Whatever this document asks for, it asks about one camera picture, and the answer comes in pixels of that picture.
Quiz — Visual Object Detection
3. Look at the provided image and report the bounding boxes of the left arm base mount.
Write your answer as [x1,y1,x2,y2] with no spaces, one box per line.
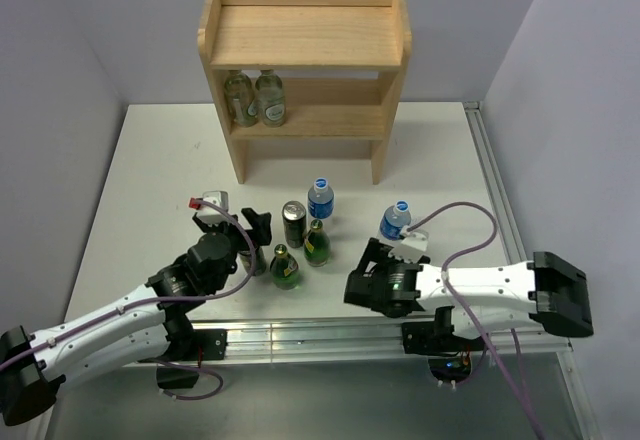
[156,329,228,395]

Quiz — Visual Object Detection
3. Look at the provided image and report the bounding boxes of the wooden two-tier shelf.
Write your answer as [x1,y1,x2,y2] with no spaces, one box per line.
[197,0,412,183]

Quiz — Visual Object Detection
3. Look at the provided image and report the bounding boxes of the green glass bottle yellow label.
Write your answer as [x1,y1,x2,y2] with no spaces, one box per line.
[303,219,331,267]

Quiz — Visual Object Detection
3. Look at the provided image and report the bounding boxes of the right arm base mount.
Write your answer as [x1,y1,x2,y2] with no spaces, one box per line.
[401,321,488,391]

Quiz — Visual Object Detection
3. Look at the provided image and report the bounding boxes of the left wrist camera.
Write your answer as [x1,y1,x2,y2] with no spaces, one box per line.
[188,190,229,225]

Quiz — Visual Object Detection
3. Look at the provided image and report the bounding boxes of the aluminium rail frame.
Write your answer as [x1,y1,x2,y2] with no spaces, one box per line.
[54,100,601,440]

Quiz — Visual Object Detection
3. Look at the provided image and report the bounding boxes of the blue label water bottle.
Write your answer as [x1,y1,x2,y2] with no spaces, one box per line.
[379,200,411,241]
[307,177,335,220]

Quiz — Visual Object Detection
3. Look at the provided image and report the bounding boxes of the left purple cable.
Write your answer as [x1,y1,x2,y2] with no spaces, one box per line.
[0,199,258,401]

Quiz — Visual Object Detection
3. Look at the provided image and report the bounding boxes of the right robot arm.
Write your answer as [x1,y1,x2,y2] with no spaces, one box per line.
[344,234,594,350]

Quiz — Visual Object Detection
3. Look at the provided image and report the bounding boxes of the clear glass bottle left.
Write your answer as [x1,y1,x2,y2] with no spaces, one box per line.
[224,70,257,127]

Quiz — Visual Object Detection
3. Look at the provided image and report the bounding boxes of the clear glass bottle right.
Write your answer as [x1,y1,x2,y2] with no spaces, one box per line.
[255,70,286,127]

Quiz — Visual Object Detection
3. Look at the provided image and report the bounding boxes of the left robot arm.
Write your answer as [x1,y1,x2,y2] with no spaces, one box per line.
[1,199,272,427]

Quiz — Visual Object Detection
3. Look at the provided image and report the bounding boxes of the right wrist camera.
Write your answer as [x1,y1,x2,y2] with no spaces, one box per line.
[389,227,429,264]

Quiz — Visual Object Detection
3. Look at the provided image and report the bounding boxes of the dark beverage can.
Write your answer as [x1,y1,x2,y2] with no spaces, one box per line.
[238,242,267,277]
[282,200,307,248]

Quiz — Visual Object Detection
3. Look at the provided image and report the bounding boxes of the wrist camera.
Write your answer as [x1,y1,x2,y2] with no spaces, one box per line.
[188,190,229,225]
[389,227,429,264]

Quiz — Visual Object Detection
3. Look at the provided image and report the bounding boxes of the clear glass bottle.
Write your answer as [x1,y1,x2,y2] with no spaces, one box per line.
[255,70,286,127]
[224,70,257,127]

